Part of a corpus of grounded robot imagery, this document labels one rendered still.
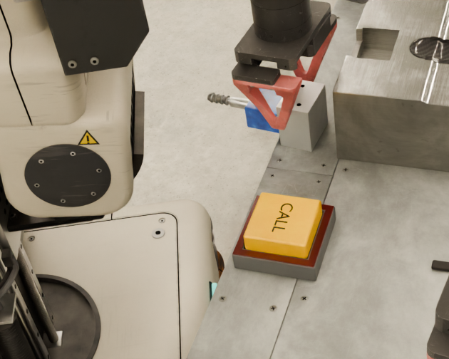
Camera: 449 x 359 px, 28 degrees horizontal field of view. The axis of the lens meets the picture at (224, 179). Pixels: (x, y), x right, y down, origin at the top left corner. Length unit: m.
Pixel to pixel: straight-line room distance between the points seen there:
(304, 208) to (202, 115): 1.47
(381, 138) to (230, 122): 1.37
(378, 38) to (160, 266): 0.74
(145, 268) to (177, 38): 1.14
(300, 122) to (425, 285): 0.22
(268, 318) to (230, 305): 0.04
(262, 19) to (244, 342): 0.30
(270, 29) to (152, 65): 1.65
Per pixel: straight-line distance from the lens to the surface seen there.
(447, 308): 0.54
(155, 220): 1.65
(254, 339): 0.80
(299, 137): 0.94
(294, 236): 0.82
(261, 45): 0.87
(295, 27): 0.87
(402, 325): 0.80
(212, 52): 2.50
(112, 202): 1.13
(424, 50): 0.94
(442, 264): 0.84
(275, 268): 0.83
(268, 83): 0.86
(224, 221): 2.01
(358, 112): 0.89
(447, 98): 0.87
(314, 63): 0.96
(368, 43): 0.98
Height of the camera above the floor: 1.44
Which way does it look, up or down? 43 degrees down
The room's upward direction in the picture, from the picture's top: 11 degrees counter-clockwise
